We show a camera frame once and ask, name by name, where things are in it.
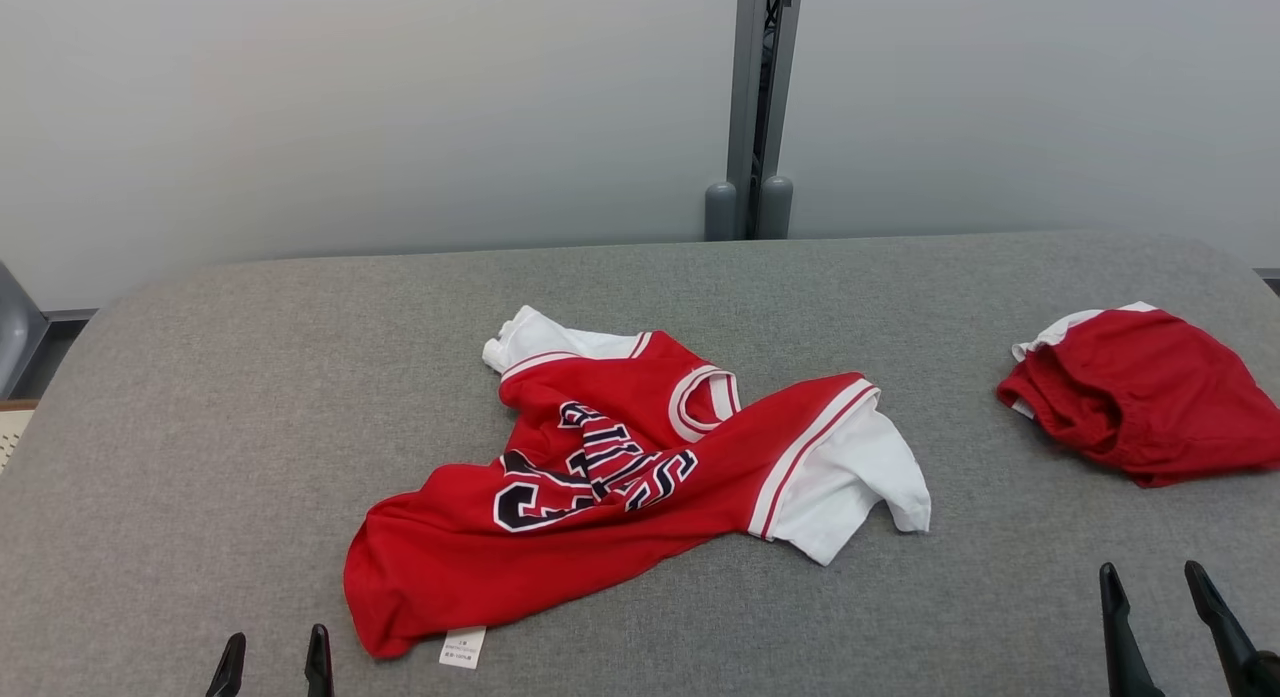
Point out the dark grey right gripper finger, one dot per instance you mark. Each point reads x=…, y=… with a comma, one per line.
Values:
x=1225, y=622
x=1125, y=647

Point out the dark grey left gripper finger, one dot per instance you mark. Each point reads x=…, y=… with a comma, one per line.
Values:
x=319, y=667
x=228, y=672

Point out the red and white shorts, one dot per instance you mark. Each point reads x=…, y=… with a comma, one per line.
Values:
x=1180, y=397

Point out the red basketball jersey white sleeves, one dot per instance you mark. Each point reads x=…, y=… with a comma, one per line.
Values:
x=600, y=387

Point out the beige perforated board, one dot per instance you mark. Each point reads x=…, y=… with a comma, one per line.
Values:
x=12, y=432

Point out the grey plastic chair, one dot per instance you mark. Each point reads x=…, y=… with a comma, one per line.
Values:
x=15, y=327

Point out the grey metal partition post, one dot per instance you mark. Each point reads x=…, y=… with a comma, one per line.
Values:
x=745, y=77

